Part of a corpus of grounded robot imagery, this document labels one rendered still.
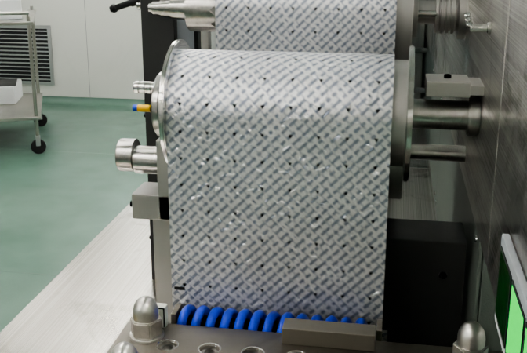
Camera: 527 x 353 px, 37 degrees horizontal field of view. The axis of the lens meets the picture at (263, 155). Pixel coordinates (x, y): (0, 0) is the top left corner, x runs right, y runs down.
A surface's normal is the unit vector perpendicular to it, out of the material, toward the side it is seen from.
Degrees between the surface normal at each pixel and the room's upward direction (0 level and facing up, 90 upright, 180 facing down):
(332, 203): 90
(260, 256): 90
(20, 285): 0
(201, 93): 65
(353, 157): 90
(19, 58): 90
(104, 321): 0
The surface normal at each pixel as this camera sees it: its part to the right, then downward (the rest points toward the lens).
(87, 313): 0.00, -0.96
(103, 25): -0.17, 0.27
